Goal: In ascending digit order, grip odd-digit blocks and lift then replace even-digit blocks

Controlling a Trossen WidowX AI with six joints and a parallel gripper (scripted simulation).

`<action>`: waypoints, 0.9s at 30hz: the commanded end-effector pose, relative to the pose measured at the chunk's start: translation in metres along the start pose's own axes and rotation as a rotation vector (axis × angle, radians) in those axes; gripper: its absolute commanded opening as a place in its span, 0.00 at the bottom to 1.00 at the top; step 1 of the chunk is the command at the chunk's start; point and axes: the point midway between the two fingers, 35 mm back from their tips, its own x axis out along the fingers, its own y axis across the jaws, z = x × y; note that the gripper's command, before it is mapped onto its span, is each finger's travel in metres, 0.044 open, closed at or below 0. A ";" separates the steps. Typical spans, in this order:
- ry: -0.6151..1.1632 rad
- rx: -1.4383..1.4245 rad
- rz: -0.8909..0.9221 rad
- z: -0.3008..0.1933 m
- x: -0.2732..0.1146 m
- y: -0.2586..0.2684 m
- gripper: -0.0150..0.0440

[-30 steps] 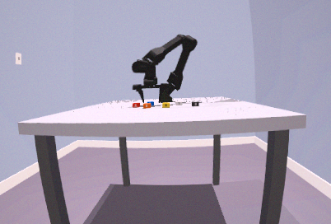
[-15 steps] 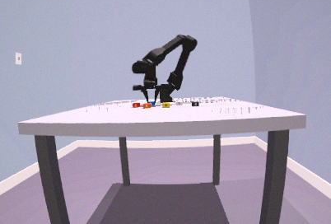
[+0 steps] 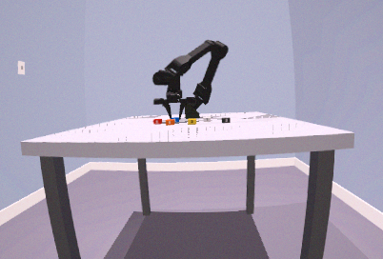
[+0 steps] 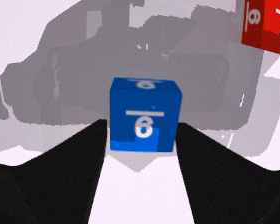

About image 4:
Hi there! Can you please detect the red block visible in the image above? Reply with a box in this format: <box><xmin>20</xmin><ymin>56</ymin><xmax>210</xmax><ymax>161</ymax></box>
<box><xmin>241</xmin><ymin>0</ymin><xmax>280</xmax><ymax>55</ymax></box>

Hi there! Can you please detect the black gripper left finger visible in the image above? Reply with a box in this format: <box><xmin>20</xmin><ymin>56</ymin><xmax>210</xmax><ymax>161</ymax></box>
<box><xmin>0</xmin><ymin>120</ymin><xmax>107</xmax><ymax>224</ymax></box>

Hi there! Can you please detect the blue block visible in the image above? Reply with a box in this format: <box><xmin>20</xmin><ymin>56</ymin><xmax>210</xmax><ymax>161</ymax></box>
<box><xmin>109</xmin><ymin>77</ymin><xmax>183</xmax><ymax>153</ymax></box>

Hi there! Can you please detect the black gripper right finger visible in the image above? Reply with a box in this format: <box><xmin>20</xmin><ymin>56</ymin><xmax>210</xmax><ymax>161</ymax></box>
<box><xmin>175</xmin><ymin>121</ymin><xmax>280</xmax><ymax>224</ymax></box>

